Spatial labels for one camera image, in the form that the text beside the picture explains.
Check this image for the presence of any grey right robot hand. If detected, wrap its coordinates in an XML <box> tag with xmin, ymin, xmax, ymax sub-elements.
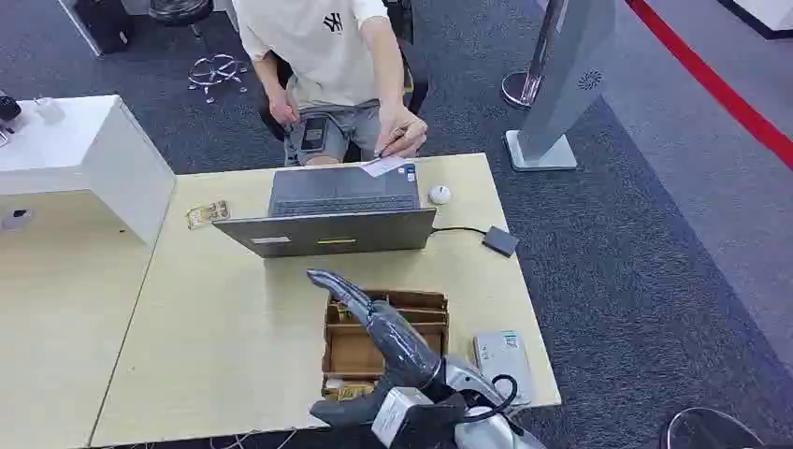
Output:
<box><xmin>306</xmin><ymin>268</ymin><xmax>443</xmax><ymax>430</ymax></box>

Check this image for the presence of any golden printed card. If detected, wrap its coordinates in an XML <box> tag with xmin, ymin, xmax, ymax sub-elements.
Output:
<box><xmin>324</xmin><ymin>379</ymin><xmax>378</xmax><ymax>403</ymax></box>
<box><xmin>186</xmin><ymin>200</ymin><xmax>232</xmax><ymax>230</ymax></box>

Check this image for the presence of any white paper card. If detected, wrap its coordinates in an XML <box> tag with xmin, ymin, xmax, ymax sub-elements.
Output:
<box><xmin>360</xmin><ymin>154</ymin><xmax>415</xmax><ymax>179</ymax></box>

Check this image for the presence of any wooden card box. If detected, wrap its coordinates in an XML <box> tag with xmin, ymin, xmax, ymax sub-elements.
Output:
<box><xmin>321</xmin><ymin>289</ymin><xmax>451</xmax><ymax>401</ymax></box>

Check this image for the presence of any flat grey device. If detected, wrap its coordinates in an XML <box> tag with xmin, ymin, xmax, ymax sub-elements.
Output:
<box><xmin>473</xmin><ymin>330</ymin><xmax>535</xmax><ymax>408</ymax></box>

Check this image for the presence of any grey laptop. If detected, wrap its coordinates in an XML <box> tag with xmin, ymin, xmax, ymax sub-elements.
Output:
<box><xmin>211</xmin><ymin>164</ymin><xmax>438</xmax><ymax>260</ymax></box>

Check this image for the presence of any black adapter box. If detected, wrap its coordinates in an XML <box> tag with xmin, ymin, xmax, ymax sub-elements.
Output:
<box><xmin>482</xmin><ymin>225</ymin><xmax>520</xmax><ymax>259</ymax></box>

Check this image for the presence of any person's left hand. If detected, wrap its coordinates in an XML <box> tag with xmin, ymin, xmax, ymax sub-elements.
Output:
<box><xmin>375</xmin><ymin>104</ymin><xmax>429</xmax><ymax>160</ymax></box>

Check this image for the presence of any person's hand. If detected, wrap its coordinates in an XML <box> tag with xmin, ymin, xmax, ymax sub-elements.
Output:
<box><xmin>375</xmin><ymin>104</ymin><xmax>429</xmax><ymax>160</ymax></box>
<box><xmin>267</xmin><ymin>91</ymin><xmax>302</xmax><ymax>127</ymax></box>

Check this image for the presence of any black phone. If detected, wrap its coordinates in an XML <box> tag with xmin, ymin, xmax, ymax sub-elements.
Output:
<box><xmin>299</xmin><ymin>115</ymin><xmax>329</xmax><ymax>153</ymax></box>

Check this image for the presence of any person's right hand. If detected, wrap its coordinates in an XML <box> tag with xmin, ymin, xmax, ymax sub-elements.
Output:
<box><xmin>267</xmin><ymin>91</ymin><xmax>302</xmax><ymax>127</ymax></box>

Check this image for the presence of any person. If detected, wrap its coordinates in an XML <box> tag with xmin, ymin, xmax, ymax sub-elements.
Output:
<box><xmin>231</xmin><ymin>0</ymin><xmax>429</xmax><ymax>167</ymax></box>

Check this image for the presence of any grey kiosk stand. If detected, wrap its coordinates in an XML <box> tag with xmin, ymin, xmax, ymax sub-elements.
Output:
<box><xmin>504</xmin><ymin>0</ymin><xmax>618</xmax><ymax>173</ymax></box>

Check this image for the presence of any black round stool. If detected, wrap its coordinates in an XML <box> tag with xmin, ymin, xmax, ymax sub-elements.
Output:
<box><xmin>658</xmin><ymin>407</ymin><xmax>771</xmax><ymax>449</ymax></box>

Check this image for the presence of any chrome chair base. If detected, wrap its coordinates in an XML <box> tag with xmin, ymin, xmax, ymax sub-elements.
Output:
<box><xmin>187</xmin><ymin>52</ymin><xmax>250</xmax><ymax>105</ymax></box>

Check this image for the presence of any white cabinet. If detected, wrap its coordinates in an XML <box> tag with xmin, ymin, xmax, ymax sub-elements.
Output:
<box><xmin>0</xmin><ymin>94</ymin><xmax>177</xmax><ymax>247</ymax></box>

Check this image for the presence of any black stool seat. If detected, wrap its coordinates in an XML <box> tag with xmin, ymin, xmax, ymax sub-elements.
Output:
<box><xmin>148</xmin><ymin>0</ymin><xmax>216</xmax><ymax>29</ymax></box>

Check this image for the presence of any round grey desk grommet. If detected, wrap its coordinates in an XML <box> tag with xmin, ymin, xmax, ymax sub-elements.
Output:
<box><xmin>1</xmin><ymin>209</ymin><xmax>36</xmax><ymax>232</ymax></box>

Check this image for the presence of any red floor tape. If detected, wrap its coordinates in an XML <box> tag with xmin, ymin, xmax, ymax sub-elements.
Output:
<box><xmin>625</xmin><ymin>0</ymin><xmax>793</xmax><ymax>172</ymax></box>

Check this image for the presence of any clear small bottle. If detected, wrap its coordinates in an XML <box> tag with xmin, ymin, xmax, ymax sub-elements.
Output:
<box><xmin>33</xmin><ymin>95</ymin><xmax>67</xmax><ymax>125</ymax></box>

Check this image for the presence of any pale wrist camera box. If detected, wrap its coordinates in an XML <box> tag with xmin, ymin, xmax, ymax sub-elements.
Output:
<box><xmin>370</xmin><ymin>386</ymin><xmax>435</xmax><ymax>449</ymax></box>

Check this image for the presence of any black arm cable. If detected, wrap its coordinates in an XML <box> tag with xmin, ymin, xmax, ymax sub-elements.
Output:
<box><xmin>459</xmin><ymin>374</ymin><xmax>519</xmax><ymax>427</ymax></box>

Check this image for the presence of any thin black desk cable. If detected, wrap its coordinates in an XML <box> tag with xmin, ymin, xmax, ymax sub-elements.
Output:
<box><xmin>430</xmin><ymin>225</ymin><xmax>488</xmax><ymax>238</ymax></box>

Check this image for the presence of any chrome stanchion post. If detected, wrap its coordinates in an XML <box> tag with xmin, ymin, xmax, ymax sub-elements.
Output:
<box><xmin>500</xmin><ymin>0</ymin><xmax>566</xmax><ymax>111</ymax></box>

